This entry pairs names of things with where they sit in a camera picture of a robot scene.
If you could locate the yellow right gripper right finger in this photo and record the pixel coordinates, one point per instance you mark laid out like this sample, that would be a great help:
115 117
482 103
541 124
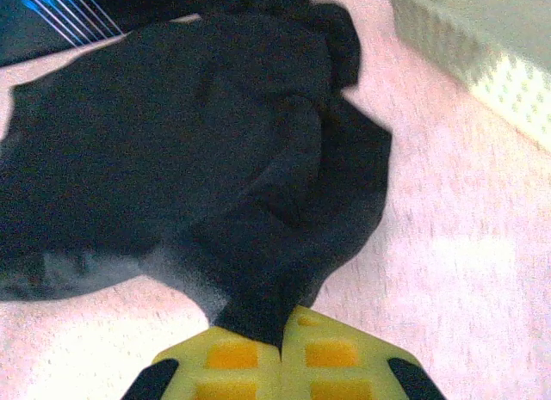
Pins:
331 361

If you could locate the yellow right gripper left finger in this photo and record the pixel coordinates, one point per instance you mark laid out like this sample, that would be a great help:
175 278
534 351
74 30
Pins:
232 365

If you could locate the pale green perforated plastic basket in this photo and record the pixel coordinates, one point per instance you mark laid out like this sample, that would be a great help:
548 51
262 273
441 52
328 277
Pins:
495 38

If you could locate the black t-shirt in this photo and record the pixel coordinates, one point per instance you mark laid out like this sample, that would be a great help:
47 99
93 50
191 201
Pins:
172 137

